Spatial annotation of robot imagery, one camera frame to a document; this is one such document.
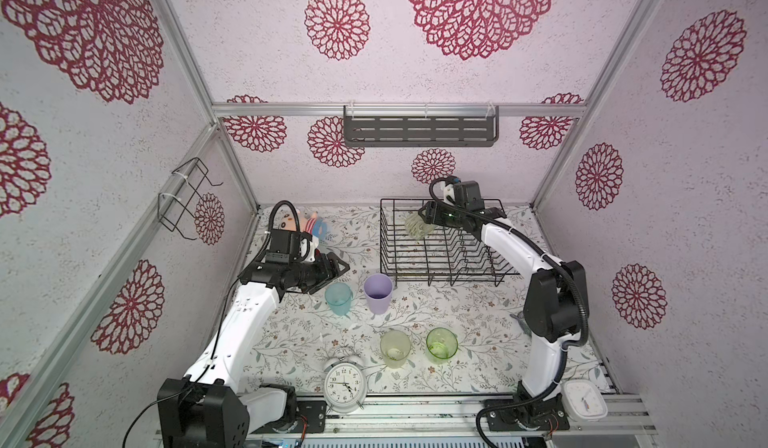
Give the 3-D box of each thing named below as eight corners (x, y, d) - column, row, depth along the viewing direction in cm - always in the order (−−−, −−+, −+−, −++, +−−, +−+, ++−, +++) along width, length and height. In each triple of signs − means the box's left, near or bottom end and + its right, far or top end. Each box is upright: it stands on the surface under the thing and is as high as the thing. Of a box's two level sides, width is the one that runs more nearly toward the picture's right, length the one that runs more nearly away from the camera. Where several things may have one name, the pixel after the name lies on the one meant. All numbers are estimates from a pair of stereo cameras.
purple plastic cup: (363, 315, 93) (361, 295, 84) (368, 292, 99) (367, 271, 89) (387, 319, 93) (388, 300, 83) (391, 295, 98) (392, 275, 88)
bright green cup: (426, 364, 84) (430, 353, 77) (424, 339, 89) (427, 327, 82) (453, 364, 84) (460, 353, 77) (450, 339, 89) (456, 327, 82)
